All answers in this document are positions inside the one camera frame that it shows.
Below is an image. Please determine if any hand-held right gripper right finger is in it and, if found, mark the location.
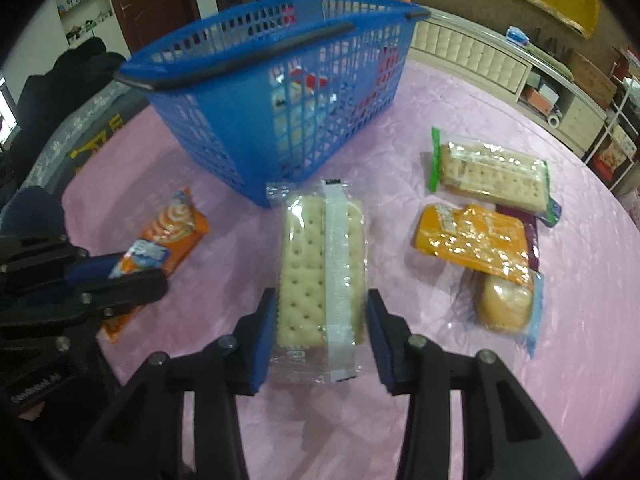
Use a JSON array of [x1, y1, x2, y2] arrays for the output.
[[364, 287, 581, 480]]

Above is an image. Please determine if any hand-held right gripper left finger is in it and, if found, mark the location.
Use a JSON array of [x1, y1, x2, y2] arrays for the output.
[[75, 287, 281, 480]]

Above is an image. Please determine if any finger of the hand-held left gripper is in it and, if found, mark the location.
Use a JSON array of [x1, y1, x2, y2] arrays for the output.
[[0, 234, 122, 292], [0, 270, 169, 342]]

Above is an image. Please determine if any orange printed snack packet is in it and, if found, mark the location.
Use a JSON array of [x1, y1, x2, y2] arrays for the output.
[[100, 187, 210, 343]]

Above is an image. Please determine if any clear cracker packet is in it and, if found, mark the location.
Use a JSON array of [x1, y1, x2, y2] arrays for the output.
[[265, 178, 371, 385]]

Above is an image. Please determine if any clear round cake packet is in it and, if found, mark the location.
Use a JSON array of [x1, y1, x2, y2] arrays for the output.
[[462, 267, 546, 359]]

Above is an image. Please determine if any yellow snack packet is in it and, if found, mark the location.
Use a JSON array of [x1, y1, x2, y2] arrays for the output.
[[414, 203, 531, 286]]

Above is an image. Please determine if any blue plastic basket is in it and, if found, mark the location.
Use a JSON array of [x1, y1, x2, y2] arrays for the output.
[[114, 0, 432, 208]]

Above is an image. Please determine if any purple snack packet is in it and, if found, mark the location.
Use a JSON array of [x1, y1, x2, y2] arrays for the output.
[[495, 203, 541, 273]]

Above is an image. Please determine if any green-edged cracker packet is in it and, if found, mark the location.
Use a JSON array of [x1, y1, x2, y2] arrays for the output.
[[429, 127, 563, 228]]

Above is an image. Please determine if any light blue snack packet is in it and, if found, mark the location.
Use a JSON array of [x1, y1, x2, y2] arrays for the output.
[[272, 77, 321, 161]]

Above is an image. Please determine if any red snack packet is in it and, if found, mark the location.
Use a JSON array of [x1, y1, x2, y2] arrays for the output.
[[292, 70, 331, 93], [375, 47, 401, 91]]

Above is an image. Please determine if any dark blue cloth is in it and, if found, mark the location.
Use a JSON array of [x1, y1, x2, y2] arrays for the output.
[[0, 185, 67, 241]]

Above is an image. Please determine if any pink tablecloth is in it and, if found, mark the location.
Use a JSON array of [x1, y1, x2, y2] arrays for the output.
[[60, 57, 640, 480]]

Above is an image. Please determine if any black jacket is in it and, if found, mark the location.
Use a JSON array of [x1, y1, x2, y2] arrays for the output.
[[10, 37, 128, 161]]

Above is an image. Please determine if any brown wooden door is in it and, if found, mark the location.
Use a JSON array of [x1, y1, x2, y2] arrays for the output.
[[102, 0, 201, 58]]

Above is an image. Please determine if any orange flat box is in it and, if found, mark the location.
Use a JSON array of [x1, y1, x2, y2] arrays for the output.
[[525, 87, 560, 113]]

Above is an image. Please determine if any orange printed box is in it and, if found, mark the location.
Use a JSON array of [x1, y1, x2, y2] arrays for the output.
[[590, 140, 638, 181]]

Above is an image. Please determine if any cream television cabinet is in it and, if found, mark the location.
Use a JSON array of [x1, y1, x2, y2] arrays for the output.
[[407, 7, 621, 158]]

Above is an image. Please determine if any white printed box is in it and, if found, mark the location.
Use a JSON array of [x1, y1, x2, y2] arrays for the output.
[[611, 125, 638, 153]]

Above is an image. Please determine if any white metal rack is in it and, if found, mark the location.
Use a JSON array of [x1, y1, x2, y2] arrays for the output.
[[585, 75, 640, 181]]

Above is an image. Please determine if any brown cardboard box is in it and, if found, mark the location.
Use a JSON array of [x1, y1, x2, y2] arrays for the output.
[[567, 50, 618, 110]]

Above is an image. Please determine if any white wall shelf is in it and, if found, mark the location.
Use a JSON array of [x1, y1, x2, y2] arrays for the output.
[[52, 0, 116, 48]]

